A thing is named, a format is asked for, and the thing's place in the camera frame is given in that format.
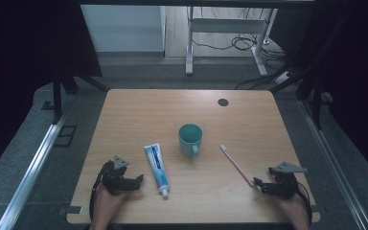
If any right hand-held gripper black cable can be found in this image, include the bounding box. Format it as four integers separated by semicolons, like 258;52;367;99
295;181;313;224

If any white blue toothpaste tube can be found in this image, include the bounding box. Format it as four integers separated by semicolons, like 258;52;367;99
144;143;171;199

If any white power strip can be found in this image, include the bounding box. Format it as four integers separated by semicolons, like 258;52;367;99
274;71;293;85

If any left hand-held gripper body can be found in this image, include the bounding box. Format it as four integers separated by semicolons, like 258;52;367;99
101;155;132;196

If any dark curtain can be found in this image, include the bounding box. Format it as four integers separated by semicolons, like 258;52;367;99
267;0;368;180
0;0;104;183

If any teal green cup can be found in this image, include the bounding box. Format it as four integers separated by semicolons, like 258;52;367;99
177;123;204;158

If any black square floor frame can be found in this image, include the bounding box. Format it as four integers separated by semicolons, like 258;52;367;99
53;125;78;149

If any black metal stand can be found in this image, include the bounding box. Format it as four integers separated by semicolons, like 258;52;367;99
269;71;334;130
51;72;110;126

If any person's left hand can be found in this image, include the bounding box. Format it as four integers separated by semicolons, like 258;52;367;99
90;183;129;224

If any white panel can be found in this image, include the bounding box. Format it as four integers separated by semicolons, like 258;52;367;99
80;4;167;53

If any aluminium floor rail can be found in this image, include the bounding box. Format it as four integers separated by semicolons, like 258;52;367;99
298;99;368;230
0;104;70;230

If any person's right hand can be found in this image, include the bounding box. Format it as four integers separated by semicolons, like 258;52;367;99
274;193;311;230

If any black floor cable bundle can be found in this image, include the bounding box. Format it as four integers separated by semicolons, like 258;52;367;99
191;30;288;70

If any white metal desk frame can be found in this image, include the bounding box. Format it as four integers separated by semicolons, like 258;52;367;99
185;6;279;78

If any pink toothbrush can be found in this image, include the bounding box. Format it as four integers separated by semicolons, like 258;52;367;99
219;144;255;188

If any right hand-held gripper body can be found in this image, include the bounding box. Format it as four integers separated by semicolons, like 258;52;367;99
267;161;309;200

